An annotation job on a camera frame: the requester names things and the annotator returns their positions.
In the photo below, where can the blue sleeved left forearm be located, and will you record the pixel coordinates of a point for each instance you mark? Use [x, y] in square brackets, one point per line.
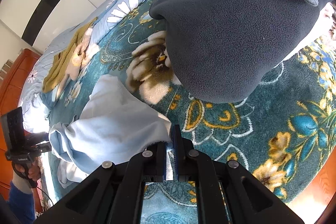
[21, 200]

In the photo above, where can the olive green knit sweater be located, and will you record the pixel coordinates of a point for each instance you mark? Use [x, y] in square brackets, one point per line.
[62, 59]

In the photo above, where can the teal floral plush blanket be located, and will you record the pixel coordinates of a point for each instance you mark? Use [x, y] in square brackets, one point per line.
[283, 132]

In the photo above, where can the white pink folded garment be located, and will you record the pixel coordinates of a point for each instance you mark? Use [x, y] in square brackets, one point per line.
[322, 26]

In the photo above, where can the dark navy fleece garment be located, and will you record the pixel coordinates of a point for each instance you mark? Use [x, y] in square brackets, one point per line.
[220, 49]

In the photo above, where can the blue daisy print duvet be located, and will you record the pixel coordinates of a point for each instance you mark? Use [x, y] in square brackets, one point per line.
[38, 96]

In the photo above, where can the orange wooden headboard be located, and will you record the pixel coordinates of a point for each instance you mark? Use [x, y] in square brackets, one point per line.
[11, 89]

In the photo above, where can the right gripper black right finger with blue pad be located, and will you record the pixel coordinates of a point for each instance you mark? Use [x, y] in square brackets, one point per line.
[226, 192]

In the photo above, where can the light blue printed t-shirt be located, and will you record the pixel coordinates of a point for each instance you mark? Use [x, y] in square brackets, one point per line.
[113, 126]

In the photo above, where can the cream fluffy sweater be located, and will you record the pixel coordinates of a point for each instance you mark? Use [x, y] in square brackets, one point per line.
[80, 58]

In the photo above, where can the left hand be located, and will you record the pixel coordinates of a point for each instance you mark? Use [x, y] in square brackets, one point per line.
[34, 171]

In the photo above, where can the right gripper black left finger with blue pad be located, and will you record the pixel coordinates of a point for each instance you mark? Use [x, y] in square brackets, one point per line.
[112, 193]

